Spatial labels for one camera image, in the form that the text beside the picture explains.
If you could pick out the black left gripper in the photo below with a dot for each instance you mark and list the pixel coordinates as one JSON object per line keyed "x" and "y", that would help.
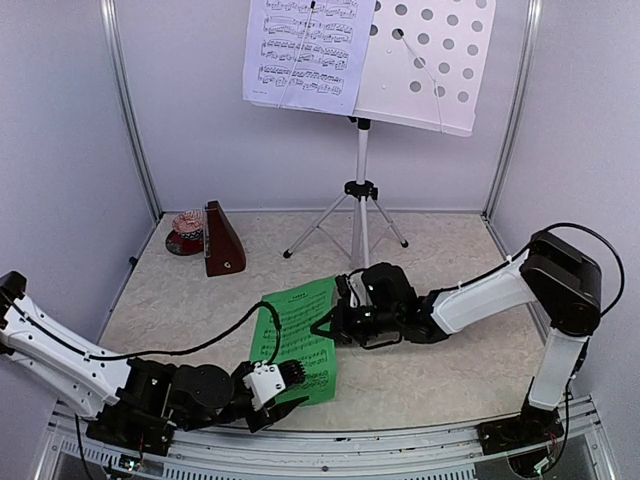
{"x": 274, "y": 414}

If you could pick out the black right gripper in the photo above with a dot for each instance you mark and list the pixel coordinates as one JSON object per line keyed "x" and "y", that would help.
{"x": 339, "y": 327}

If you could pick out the green sheet music page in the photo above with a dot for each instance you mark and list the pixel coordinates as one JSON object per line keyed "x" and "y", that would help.
{"x": 298, "y": 308}

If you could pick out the white sheet music page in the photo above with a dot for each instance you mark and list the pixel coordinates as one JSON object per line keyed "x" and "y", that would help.
{"x": 306, "y": 55}

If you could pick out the white perforated music stand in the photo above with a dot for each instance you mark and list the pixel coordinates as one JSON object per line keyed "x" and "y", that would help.
{"x": 423, "y": 68}

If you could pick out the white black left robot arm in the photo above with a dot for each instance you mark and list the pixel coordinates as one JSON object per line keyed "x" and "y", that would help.
{"x": 119, "y": 391}

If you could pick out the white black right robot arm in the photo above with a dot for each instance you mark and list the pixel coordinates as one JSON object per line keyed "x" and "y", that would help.
{"x": 565, "y": 282}

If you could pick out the brown wooden metronome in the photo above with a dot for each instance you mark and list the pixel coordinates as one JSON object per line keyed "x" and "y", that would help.
{"x": 224, "y": 252}

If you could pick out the patterned ceramic bowl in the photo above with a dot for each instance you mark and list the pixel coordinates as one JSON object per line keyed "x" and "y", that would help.
{"x": 189, "y": 225}

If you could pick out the dark round saucer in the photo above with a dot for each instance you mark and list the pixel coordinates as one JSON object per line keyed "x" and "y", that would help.
{"x": 182, "y": 246}

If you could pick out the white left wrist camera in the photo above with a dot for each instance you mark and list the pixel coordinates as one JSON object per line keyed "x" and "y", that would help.
{"x": 264, "y": 382}

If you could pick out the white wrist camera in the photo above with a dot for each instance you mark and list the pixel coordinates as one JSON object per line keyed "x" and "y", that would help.
{"x": 264, "y": 382}
{"x": 357, "y": 289}

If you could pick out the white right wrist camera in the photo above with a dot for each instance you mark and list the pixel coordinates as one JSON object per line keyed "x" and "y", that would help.
{"x": 357, "y": 289}

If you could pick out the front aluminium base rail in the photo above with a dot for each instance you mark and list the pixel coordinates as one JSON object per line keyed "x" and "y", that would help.
{"x": 438, "y": 439}

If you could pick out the right aluminium frame post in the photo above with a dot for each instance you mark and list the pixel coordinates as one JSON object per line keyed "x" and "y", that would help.
{"x": 526, "y": 60}

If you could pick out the aluminium frame post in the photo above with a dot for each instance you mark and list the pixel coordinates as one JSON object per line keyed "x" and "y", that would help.
{"x": 108, "y": 10}
{"x": 526, "y": 60}

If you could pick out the left aluminium frame post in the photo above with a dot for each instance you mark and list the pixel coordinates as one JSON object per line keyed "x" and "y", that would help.
{"x": 108, "y": 10}

